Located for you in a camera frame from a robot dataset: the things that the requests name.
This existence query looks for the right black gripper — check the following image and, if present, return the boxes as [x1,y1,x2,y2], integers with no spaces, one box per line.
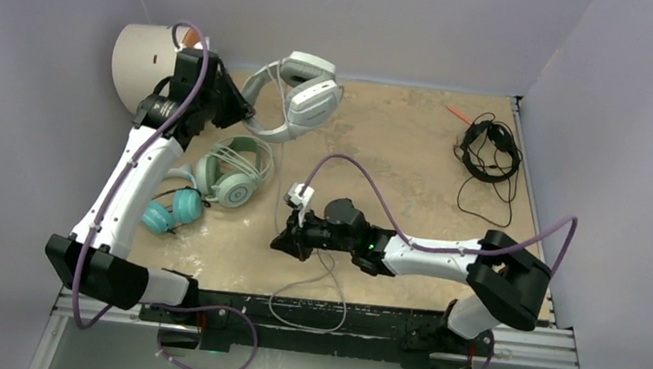
[270,203,358,269]

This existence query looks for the mint green headphones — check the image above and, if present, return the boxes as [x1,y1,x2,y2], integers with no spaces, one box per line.
[194,135,275,209]

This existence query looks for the white grey headphones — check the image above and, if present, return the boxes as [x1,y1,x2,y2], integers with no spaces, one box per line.
[241,51,344,144]

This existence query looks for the teal cat-ear headphones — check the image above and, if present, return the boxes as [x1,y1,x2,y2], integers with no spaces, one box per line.
[141,164,204,235]

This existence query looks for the black headphones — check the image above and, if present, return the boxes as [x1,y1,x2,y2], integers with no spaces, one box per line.
[452,112,523,229]

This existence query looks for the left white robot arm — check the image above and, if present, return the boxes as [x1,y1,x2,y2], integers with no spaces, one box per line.
[45,47,252,324]

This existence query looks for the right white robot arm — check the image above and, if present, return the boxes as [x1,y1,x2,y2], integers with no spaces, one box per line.
[270,197,552,351]

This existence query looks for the white cylinder drum orange lid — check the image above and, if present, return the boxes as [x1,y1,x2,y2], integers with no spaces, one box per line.
[111,24,177,116]

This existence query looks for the orange pencil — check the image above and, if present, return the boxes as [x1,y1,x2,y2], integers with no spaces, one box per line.
[445,106,474,126]

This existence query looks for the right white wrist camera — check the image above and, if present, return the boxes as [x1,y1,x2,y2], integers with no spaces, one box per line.
[283,182,315,211]

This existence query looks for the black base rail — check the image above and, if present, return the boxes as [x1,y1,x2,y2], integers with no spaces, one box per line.
[138,290,495,369]

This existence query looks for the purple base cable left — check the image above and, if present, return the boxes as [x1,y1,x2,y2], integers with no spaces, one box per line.
[143,298,262,369]

